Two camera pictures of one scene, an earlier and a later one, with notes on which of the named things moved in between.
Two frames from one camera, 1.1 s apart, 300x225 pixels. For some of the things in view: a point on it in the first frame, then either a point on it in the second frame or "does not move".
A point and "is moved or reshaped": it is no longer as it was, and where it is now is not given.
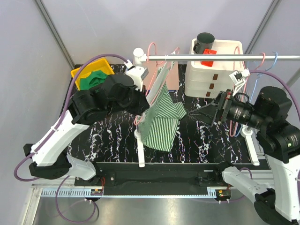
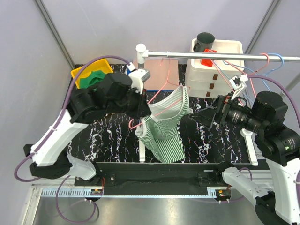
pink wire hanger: (178, 48) -> (168, 82)
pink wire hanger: (242, 95) -> (259, 70)
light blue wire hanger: (236, 135) -> (253, 72)
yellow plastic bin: (97, 64) does not move
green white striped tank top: (158, 125) is moved or reshaped
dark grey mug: (205, 40) does not move
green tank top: (95, 78) does not move
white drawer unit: (205, 82) does not move
